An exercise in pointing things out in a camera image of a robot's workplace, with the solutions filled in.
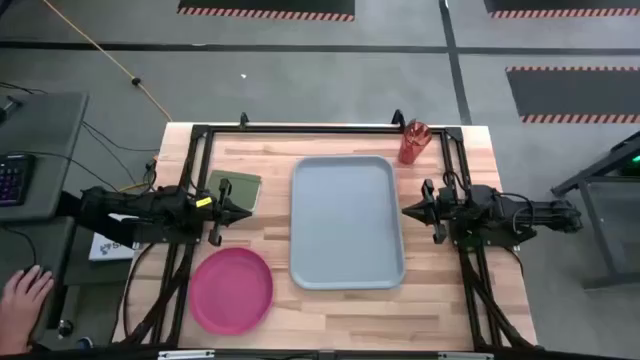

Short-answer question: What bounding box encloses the olive green folded cloth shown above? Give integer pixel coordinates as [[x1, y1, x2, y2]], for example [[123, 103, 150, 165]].
[[206, 169, 263, 213]]

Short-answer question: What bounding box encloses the red faceted plastic cup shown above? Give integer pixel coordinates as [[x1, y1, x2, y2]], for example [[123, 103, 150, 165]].
[[397, 118, 434, 166]]

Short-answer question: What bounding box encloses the black metal cart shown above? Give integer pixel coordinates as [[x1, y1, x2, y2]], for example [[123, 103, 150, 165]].
[[550, 130, 640, 290]]

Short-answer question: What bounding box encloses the silver metal bracket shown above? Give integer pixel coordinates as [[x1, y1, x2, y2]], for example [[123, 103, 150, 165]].
[[437, 351, 495, 360], [157, 350, 216, 360]]

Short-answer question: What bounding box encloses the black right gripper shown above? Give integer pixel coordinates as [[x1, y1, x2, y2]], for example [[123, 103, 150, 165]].
[[401, 178, 469, 245]]

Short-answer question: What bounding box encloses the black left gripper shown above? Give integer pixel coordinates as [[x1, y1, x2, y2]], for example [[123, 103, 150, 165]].
[[189, 178, 254, 247]]

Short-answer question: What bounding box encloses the black stick device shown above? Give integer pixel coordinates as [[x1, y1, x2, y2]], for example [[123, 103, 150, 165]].
[[0, 96, 24, 125]]

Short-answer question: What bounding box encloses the black backlit keyboard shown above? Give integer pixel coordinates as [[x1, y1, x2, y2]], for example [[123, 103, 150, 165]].
[[0, 152, 37, 208]]

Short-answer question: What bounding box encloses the black cable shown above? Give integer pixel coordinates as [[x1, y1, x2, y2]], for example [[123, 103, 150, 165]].
[[81, 121, 161, 153]]

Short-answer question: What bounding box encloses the pink plastic plate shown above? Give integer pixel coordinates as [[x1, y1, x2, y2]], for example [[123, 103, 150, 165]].
[[188, 246, 275, 337]]

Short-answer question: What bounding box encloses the white printed paper box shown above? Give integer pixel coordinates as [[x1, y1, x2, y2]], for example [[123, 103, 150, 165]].
[[88, 213, 144, 263]]

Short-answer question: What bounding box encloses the black hazard-striped floor mat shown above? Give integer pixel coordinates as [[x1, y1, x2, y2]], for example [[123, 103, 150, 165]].
[[176, 0, 357, 23], [505, 65, 640, 125], [483, 0, 640, 20]]

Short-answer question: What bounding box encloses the grey metal tray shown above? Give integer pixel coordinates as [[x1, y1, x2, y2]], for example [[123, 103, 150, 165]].
[[288, 154, 407, 292]]

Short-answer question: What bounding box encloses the grey side desk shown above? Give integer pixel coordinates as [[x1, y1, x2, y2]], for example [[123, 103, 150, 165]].
[[0, 91, 90, 224]]

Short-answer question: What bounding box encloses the yellow floor cable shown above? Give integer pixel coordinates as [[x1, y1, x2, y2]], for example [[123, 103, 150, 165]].
[[42, 0, 174, 123]]

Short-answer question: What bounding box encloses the person's hand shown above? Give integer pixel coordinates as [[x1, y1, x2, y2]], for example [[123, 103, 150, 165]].
[[0, 264, 55, 356]]

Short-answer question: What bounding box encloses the black aluminium rig frame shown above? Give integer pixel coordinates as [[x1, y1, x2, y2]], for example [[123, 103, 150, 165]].
[[119, 109, 539, 352]]

